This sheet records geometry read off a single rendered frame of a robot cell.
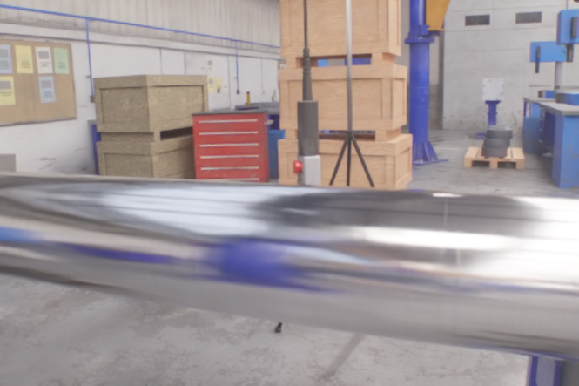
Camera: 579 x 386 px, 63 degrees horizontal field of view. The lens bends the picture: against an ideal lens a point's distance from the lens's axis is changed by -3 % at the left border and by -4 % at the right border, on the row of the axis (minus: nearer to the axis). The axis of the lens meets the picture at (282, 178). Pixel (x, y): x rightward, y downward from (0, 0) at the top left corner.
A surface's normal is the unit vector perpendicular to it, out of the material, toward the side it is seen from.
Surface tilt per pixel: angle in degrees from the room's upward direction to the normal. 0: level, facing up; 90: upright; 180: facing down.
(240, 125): 90
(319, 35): 90
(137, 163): 90
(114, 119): 90
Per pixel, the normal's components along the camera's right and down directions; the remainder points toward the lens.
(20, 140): 0.92, 0.04
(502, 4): -0.38, 0.18
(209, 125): -0.05, 0.18
